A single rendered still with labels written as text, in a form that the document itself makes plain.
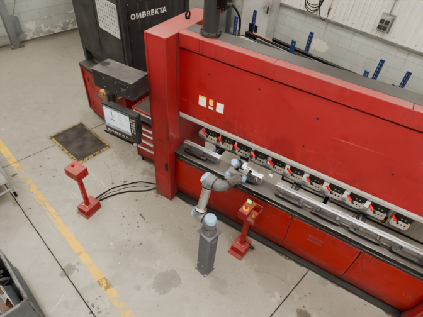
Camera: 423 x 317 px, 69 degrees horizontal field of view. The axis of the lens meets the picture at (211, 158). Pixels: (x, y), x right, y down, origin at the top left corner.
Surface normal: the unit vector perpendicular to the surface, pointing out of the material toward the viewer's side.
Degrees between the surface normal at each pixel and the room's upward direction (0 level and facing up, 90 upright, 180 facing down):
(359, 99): 90
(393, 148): 90
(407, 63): 90
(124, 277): 0
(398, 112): 90
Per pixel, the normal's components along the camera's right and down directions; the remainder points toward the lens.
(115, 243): 0.07, -0.72
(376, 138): -0.52, 0.57
